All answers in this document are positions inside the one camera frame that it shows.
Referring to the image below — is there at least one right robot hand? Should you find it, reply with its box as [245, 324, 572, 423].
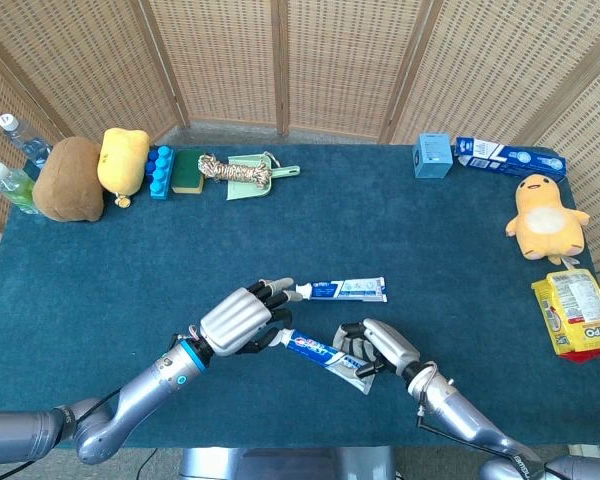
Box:
[332, 318, 421, 379]

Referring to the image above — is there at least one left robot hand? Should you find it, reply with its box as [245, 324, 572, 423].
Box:
[197, 276, 304, 357]

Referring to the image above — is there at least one blue white toothpaste tube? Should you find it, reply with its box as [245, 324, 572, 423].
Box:
[278, 327, 376, 395]
[295, 275, 389, 304]

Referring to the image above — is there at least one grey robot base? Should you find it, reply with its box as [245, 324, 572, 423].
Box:
[179, 446, 396, 480]

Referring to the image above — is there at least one blue toothpaste carton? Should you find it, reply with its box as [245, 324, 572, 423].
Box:
[453, 136, 568, 183]

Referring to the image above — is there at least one light green dustpan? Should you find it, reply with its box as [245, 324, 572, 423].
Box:
[226, 153, 301, 202]

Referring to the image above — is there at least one green yellow sponge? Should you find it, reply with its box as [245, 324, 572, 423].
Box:
[171, 149, 206, 195]

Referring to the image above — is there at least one blue toy building brick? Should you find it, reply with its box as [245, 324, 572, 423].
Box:
[146, 144, 176, 201]

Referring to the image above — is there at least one yellow snack bag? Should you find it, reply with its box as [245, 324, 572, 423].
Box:
[530, 268, 600, 364]

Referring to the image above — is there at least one light blue cardboard box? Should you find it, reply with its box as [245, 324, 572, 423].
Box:
[412, 132, 454, 180]

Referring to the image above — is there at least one yellow plush toy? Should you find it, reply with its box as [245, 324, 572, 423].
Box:
[96, 127, 151, 208]

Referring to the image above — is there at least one orange duck plush toy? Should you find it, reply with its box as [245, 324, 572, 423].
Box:
[504, 173, 592, 266]

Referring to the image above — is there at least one brown plush toy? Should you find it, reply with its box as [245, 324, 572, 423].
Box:
[31, 135, 105, 223]

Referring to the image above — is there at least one green liquid bottle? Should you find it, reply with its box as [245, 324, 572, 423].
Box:
[0, 161, 41, 215]

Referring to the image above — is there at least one wicker folding screen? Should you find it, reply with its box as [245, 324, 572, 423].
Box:
[0, 0, 600, 301]

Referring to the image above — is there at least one clear water bottle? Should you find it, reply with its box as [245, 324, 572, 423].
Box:
[0, 113, 54, 169]

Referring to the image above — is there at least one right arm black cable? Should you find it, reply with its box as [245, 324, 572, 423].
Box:
[414, 367, 551, 480]

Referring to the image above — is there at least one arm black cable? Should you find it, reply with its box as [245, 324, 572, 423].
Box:
[414, 367, 551, 480]
[74, 387, 124, 421]

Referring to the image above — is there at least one coiled speckled rope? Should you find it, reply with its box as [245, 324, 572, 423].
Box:
[197, 153, 274, 185]

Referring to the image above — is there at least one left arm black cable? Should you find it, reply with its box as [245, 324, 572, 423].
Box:
[74, 387, 124, 421]

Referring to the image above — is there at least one black floor cable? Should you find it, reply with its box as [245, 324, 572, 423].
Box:
[137, 447, 159, 480]

